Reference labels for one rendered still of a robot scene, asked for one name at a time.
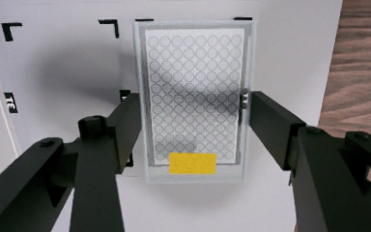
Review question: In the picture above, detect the grey deck plate with rectangular bays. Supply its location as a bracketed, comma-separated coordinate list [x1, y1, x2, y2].
[0, 0, 343, 232]

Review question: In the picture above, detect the clear plastic plate lid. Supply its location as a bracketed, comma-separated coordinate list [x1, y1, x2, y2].
[133, 20, 258, 184]

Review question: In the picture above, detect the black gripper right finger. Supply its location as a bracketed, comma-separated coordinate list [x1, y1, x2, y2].
[250, 91, 371, 232]

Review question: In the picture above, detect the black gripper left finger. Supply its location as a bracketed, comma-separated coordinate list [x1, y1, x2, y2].
[0, 93, 142, 232]

